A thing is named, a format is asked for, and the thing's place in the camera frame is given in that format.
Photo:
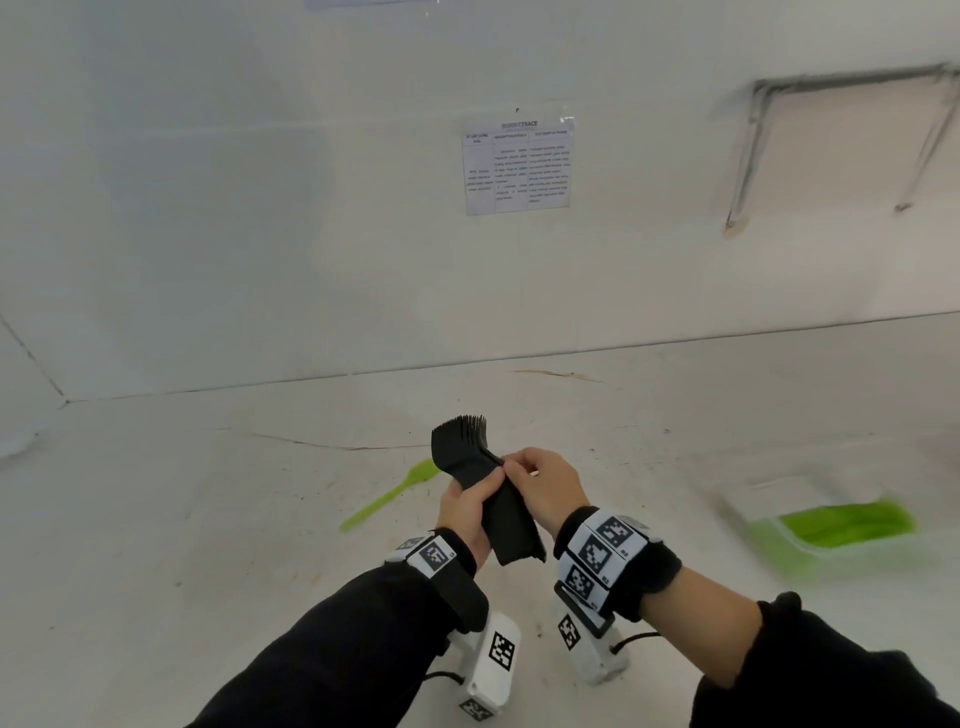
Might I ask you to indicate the person's left hand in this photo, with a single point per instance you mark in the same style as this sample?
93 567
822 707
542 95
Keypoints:
465 517

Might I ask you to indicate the person's right hand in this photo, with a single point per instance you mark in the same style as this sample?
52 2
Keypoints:
551 487

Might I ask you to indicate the stack of black forks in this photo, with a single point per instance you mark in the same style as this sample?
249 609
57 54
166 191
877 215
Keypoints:
510 525

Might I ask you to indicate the green plastic spoon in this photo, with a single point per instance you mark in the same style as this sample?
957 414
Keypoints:
420 474

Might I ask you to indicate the clear plastic container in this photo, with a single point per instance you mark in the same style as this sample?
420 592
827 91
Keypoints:
787 487

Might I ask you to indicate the stack of green forks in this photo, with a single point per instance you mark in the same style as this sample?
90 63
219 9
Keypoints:
847 525

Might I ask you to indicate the person's left forearm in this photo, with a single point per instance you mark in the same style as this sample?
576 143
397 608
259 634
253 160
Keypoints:
337 667

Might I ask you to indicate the black marker left wrist band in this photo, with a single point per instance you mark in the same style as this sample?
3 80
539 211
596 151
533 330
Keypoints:
450 570

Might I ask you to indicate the black marker wrist band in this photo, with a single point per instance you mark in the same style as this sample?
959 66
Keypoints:
450 570
637 577

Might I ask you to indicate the black marker right wrist band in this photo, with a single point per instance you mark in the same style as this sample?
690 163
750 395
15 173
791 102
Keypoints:
637 577

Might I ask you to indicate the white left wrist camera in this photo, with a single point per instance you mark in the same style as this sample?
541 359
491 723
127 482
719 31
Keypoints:
491 667

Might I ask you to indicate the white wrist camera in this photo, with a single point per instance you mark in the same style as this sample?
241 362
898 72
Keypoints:
491 667
596 652

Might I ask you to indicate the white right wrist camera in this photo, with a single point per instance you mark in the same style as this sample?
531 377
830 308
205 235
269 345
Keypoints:
596 652

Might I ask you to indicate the printed paper wall notice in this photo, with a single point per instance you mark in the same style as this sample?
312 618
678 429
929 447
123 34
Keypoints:
375 3
517 169

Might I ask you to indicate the metal wall bracket frame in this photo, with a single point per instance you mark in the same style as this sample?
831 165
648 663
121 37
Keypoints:
750 150

